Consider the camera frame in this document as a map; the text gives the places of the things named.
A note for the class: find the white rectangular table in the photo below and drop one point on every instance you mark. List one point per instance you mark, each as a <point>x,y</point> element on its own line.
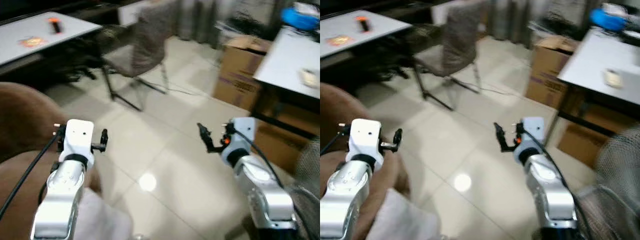
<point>30,30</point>
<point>600,55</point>
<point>380,27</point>
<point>292,57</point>

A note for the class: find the grey fabric chair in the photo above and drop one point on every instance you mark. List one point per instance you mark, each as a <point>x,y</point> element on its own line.
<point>457,37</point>
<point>150,40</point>

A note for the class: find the brown cardboard box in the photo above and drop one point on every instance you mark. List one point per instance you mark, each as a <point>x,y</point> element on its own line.
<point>585,140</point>
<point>240,75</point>
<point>285,140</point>
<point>550,70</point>

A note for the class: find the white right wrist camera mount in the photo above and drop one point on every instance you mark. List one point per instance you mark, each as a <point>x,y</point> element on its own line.
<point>244,135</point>
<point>534,132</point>

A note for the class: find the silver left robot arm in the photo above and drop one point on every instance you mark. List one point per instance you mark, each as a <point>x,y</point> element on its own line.
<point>60,200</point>
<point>345,200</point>

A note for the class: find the white pillow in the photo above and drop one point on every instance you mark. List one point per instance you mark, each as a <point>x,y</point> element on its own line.
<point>102,220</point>
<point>405,220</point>

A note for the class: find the brown round plush sofa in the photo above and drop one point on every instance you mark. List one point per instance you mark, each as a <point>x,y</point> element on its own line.
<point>332,112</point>
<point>22,125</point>

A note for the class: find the small white device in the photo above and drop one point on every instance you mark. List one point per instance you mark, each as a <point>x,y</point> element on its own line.
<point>309,78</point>
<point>612,79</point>

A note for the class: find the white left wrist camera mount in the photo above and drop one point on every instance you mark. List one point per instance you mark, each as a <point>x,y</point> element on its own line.
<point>365,136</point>
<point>79,137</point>

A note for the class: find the blue round object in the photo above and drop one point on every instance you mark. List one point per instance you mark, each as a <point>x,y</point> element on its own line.
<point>300,19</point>
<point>607,20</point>

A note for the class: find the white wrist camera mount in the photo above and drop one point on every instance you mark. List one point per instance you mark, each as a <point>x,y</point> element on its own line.
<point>79,137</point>
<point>365,136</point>
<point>534,132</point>
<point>244,135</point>

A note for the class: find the red yellow snack packet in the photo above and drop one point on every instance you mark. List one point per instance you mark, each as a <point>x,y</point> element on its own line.
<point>33,42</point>
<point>340,40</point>

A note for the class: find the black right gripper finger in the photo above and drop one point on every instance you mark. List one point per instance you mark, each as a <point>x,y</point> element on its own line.
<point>206,140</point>
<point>501,140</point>

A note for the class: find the orange and black tool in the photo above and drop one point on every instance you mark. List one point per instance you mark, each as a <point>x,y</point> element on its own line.
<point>55,25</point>
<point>363,23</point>

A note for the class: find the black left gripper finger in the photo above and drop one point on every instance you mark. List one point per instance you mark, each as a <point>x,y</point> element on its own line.
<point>104,140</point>
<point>398,140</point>

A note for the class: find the grey mesh office chair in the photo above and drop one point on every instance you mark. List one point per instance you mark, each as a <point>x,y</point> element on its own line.
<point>307,175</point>
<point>615,170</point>

